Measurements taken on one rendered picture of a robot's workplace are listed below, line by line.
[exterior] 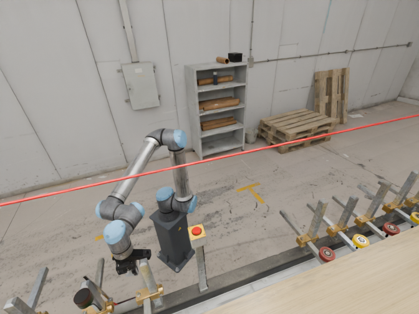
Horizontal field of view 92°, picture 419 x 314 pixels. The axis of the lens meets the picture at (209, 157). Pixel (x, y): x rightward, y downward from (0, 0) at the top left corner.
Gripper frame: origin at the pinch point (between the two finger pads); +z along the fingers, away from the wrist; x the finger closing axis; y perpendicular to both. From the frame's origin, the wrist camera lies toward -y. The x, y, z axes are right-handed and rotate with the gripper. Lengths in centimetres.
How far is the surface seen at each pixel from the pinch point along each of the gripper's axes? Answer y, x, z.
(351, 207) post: -129, 9, -11
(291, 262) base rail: -91, 12, 24
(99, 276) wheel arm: 22.1, -9.7, 6.9
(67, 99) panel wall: 79, -253, -34
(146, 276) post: -6.0, 9.6, -10.3
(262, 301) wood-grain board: -56, 32, 3
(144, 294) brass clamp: -1.8, 8.6, 6.3
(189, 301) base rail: -22.6, 11.8, 24.0
